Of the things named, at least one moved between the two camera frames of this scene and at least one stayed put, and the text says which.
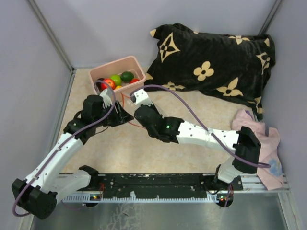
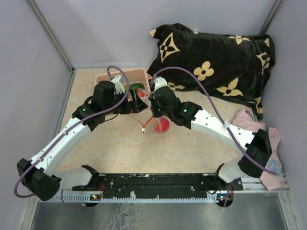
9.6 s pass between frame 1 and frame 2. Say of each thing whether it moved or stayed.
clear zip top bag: moved
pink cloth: stayed
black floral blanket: stayed
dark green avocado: moved
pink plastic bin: moved
